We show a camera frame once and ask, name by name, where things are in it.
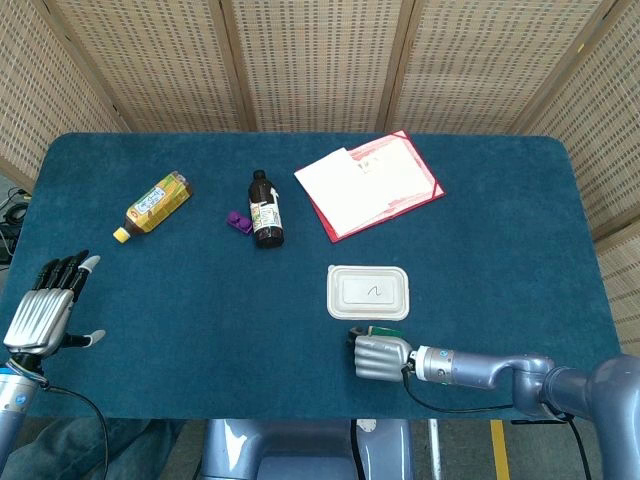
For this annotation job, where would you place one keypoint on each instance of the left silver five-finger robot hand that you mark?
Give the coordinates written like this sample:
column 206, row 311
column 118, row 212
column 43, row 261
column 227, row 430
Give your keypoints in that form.
column 40, row 320

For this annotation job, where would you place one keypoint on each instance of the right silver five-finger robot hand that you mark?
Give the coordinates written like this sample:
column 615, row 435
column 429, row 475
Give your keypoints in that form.
column 380, row 357

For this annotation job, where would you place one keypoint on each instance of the green and yellow sponge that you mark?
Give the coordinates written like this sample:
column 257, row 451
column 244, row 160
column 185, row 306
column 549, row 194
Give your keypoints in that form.
column 387, row 331

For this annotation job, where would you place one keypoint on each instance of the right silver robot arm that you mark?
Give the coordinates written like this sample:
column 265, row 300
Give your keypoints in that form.
column 500, row 372

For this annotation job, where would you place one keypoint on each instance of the white lidded food container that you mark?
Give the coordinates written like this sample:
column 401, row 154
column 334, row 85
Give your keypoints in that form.
column 367, row 292

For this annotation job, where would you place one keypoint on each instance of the white table leg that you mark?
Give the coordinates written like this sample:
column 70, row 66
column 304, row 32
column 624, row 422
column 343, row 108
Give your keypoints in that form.
column 435, row 450

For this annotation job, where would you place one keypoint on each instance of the blue-grey robot torso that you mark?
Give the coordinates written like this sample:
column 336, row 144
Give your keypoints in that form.
column 300, row 450

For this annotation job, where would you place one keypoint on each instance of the dark teal fabric bundle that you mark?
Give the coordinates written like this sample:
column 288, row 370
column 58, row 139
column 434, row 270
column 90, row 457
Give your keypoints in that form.
column 65, row 450

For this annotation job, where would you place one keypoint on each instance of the blue tablecloth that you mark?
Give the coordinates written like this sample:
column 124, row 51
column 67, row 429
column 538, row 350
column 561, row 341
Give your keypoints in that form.
column 200, row 310

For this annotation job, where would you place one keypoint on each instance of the tea bottle with yellow cap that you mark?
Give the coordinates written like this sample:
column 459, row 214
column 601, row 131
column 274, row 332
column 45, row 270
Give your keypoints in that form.
column 155, row 205

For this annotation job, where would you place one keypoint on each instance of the white paper sheet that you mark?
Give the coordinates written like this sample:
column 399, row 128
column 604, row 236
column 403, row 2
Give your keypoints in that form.
column 340, row 195

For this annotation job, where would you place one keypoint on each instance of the dark brown glass bottle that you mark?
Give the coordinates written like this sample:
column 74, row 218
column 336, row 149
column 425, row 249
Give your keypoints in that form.
column 265, row 220

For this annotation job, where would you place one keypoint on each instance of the red certificate folder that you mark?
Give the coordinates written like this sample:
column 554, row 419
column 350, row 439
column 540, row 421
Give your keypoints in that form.
column 405, row 170

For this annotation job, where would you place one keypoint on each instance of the purple toy building brick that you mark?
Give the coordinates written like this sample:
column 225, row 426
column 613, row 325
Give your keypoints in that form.
column 239, row 222

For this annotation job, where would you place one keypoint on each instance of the woven folding screen panel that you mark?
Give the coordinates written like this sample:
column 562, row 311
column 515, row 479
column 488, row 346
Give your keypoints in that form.
column 490, row 60
column 320, row 60
column 35, row 90
column 605, row 140
column 150, row 60

